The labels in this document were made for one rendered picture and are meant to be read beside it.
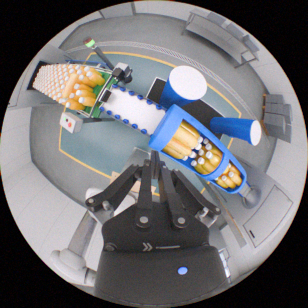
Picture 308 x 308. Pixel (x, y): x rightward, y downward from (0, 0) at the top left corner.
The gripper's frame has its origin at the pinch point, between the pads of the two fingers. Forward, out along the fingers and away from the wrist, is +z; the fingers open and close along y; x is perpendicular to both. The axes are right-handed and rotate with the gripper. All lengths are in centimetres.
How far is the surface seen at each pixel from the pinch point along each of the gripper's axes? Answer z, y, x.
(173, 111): 28.3, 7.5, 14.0
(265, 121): 126, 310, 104
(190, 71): 46, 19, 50
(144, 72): 149, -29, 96
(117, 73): 49, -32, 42
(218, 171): 26, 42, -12
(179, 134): 28.7, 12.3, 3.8
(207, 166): 33, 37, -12
